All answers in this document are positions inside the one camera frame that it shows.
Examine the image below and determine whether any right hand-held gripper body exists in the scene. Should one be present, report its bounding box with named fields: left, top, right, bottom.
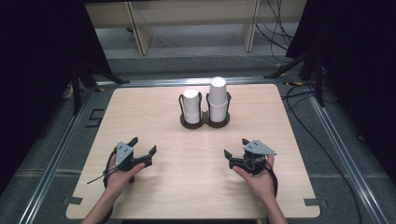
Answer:
left=233, top=138, right=277, bottom=176

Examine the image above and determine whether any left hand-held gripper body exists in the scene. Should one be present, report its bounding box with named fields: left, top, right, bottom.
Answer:
left=114, top=140, right=148, bottom=173

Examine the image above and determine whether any dark double cup holder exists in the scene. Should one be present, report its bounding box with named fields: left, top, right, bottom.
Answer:
left=177, top=91, right=233, bottom=130

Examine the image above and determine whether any stack of white paper cups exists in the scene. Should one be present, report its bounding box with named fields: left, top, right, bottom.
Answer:
left=182, top=89, right=203, bottom=125
left=207, top=76, right=229, bottom=123

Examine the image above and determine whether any person's left hand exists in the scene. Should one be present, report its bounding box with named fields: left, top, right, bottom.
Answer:
left=104, top=155, right=147, bottom=200

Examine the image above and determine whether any person's right hand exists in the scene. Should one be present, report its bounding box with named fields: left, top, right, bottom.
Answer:
left=232, top=155, right=277, bottom=203

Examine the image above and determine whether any black tripod stand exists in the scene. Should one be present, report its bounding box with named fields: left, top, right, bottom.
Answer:
left=263, top=46, right=327, bottom=108
left=69, top=59, right=131, bottom=117

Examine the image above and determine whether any light wooden shelf unit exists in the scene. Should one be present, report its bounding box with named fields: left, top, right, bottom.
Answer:
left=84, top=0, right=307, bottom=57

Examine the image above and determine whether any black curtain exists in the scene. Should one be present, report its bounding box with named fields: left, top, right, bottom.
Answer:
left=285, top=0, right=396, bottom=185
left=0, top=0, right=112, bottom=189

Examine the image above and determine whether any black floor cable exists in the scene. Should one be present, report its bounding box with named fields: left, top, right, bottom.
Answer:
left=281, top=83, right=364, bottom=224

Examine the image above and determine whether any aluminium floor rail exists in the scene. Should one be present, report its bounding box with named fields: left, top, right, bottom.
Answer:
left=306, top=87, right=390, bottom=224
left=95, top=76, right=291, bottom=88
left=18, top=84, right=98, bottom=224

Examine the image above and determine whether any bundle of black hanging cables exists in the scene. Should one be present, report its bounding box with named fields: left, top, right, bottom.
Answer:
left=255, top=0, right=294, bottom=52

